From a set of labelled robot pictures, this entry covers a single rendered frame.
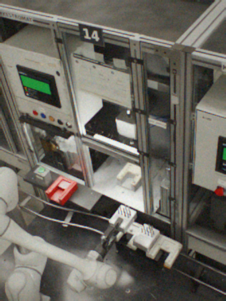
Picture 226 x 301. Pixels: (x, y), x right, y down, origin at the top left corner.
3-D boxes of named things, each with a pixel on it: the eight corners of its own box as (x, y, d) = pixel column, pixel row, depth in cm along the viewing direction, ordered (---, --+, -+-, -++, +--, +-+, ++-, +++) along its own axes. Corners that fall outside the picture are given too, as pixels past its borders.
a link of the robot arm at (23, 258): (17, 279, 235) (28, 246, 250) (44, 282, 232) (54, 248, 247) (-30, 194, 181) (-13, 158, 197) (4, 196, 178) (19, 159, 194)
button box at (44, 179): (38, 184, 264) (33, 171, 256) (45, 176, 268) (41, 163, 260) (47, 189, 260) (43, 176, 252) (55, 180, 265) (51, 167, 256)
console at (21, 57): (16, 114, 243) (-8, 45, 210) (47, 87, 258) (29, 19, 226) (72, 136, 224) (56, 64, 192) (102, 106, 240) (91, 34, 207)
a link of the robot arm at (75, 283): (91, 270, 212) (105, 272, 202) (72, 295, 204) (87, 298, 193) (77, 256, 209) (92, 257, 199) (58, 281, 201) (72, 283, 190)
